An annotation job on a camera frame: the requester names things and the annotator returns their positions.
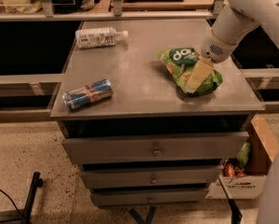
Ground blue silver energy drink can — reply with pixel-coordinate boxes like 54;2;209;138
63;79;113;111

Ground green rice chip bag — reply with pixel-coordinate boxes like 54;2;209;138
156;47;223;96

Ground green snack bag in box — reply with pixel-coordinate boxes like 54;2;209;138
236;142;251;167

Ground cardboard box with snacks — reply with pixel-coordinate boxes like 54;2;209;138
206;115;279;200

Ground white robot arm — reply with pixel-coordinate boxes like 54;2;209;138
201;0;279;224

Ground black stand leg right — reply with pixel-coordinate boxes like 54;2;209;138
218;175;243;224

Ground black cable on floor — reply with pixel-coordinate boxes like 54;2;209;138
0;177;24;217

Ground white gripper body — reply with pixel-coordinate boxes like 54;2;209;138
201;30;237;63

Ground top grey drawer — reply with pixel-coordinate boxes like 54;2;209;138
63;132;249;164

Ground middle grey drawer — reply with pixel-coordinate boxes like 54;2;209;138
80;165;222;189

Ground grey drawer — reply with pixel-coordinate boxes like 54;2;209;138
63;132;249;164
80;165;222;189
91;188;208;207

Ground bottom grey drawer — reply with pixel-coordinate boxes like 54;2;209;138
91;188;208;207

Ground black stand leg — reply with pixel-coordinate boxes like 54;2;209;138
218;175;243;224
21;172;43;224

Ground clear plastic water bottle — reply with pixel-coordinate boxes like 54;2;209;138
76;27;129;49

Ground grey drawer cabinet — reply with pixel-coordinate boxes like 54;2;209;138
51;20;263;193

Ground metal shelf frame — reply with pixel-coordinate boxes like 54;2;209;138
0;0;227;21

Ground black stand leg left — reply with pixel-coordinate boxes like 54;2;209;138
21;172;43;224

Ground orange snack packs in box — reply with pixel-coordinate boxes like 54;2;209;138
223;163;246;178

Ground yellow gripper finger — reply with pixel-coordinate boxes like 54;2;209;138
186;59;214;93

